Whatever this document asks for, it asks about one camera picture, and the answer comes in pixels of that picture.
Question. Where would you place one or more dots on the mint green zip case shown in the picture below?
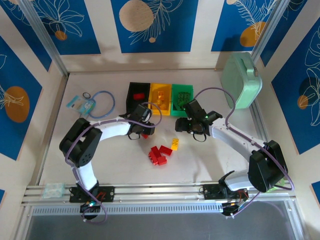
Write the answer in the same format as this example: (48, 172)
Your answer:
(241, 80)

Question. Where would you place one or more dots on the green tape roll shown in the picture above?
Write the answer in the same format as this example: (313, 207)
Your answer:
(276, 188)

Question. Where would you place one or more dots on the clear plastic bag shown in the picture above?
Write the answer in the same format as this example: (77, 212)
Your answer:
(53, 191)

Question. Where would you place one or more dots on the aluminium side rail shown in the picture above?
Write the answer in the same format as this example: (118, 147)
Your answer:
(51, 130)
(260, 127)

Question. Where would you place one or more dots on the green plastic bin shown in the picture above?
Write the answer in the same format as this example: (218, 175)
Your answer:
(183, 87)

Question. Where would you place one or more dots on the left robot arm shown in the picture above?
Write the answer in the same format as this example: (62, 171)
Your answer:
(80, 145)

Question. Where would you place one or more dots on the small red lego brick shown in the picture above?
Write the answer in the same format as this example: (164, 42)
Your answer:
(144, 136)

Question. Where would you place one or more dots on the long red lego brick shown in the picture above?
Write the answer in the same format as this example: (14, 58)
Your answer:
(153, 155)

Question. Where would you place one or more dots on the aluminium front rail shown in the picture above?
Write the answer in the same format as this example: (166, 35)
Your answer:
(160, 193)

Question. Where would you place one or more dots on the yellow plastic bin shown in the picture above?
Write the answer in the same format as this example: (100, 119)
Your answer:
(153, 87)

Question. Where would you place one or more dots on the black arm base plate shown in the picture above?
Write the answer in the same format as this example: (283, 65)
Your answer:
(107, 193)
(211, 192)

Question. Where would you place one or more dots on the clear printed plastic packet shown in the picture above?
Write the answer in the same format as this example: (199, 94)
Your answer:
(87, 107)

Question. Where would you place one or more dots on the aluminium corner post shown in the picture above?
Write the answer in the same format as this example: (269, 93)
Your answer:
(271, 27)
(45, 37)

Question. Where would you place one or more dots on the light blue plastic packet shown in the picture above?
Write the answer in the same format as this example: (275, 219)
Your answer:
(73, 102)

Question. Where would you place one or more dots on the black electronics module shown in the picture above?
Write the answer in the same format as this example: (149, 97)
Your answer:
(90, 207)
(233, 207)

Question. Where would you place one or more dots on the green eight-stud lego brick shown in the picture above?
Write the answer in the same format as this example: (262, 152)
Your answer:
(180, 104)

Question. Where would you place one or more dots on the yellow oval lego piece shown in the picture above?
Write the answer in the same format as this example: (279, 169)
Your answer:
(164, 106)

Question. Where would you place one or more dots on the black plastic bin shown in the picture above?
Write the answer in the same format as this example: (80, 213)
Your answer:
(131, 105)

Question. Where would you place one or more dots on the large red lego brick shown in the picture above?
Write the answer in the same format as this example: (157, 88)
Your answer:
(165, 149)

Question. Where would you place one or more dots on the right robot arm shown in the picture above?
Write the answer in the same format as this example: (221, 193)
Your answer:
(262, 167)

